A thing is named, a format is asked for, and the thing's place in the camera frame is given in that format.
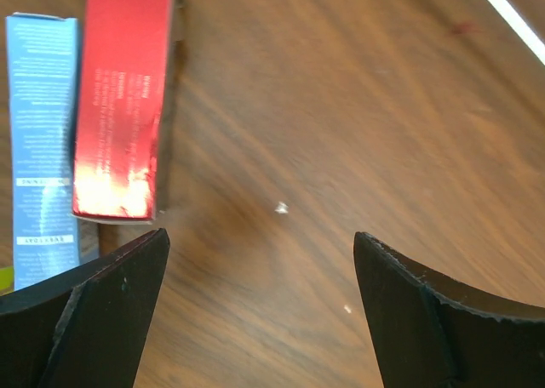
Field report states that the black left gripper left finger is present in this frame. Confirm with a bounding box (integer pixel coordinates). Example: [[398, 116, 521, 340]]
[[1, 228, 170, 387]]

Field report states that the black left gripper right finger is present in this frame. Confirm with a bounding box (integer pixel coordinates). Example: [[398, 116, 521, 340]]
[[353, 232, 544, 387]]

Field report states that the yellow toothpaste box near base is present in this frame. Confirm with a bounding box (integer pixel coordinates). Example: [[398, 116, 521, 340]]
[[0, 266, 14, 295]]

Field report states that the blue toothpaste box far left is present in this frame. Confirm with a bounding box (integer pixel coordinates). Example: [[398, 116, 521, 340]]
[[5, 13, 100, 289]]

